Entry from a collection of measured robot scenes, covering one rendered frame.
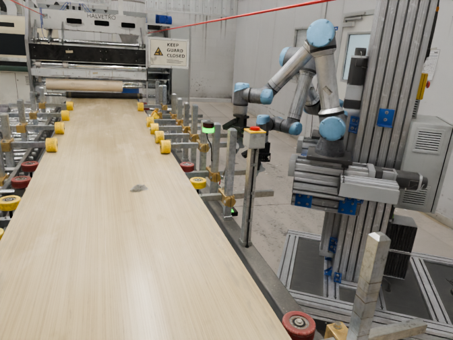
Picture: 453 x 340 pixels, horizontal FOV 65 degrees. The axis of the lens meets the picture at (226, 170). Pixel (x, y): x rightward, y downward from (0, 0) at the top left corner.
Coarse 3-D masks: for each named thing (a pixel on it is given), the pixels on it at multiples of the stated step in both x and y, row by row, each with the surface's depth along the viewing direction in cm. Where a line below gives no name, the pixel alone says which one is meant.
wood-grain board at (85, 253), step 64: (128, 128) 276; (64, 192) 153; (128, 192) 157; (192, 192) 162; (0, 256) 106; (64, 256) 108; (128, 256) 110; (192, 256) 112; (0, 320) 82; (64, 320) 83; (128, 320) 84; (192, 320) 86; (256, 320) 87
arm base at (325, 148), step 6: (342, 138) 181; (318, 144) 185; (324, 144) 182; (330, 144) 180; (336, 144) 180; (342, 144) 182; (318, 150) 184; (324, 150) 181; (330, 150) 180; (336, 150) 180; (342, 150) 182; (330, 156) 180; (336, 156) 180; (342, 156) 182
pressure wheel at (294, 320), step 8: (288, 312) 89; (296, 312) 90; (288, 320) 87; (296, 320) 87; (304, 320) 87; (312, 320) 87; (288, 328) 84; (296, 328) 84; (304, 328) 85; (312, 328) 85; (296, 336) 83; (304, 336) 83; (312, 336) 84
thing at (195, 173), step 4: (184, 172) 199; (192, 172) 200; (196, 172) 200; (200, 172) 201; (204, 172) 202; (208, 172) 202; (220, 172) 205; (236, 172) 208; (240, 172) 209; (244, 172) 210; (188, 176) 199; (192, 176) 200; (196, 176) 201; (200, 176) 202; (204, 176) 202
